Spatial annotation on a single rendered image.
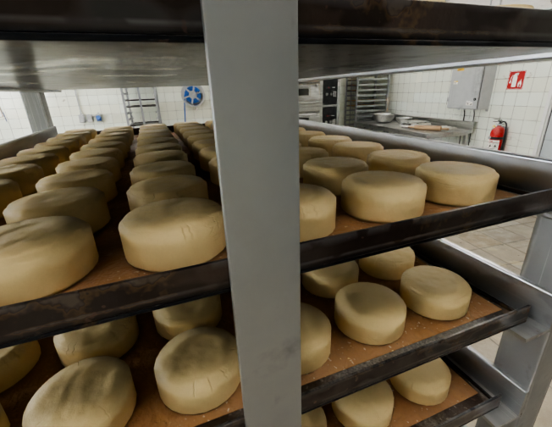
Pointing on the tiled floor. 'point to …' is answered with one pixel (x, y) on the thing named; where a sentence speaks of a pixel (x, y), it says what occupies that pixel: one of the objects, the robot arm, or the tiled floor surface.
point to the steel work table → (422, 130)
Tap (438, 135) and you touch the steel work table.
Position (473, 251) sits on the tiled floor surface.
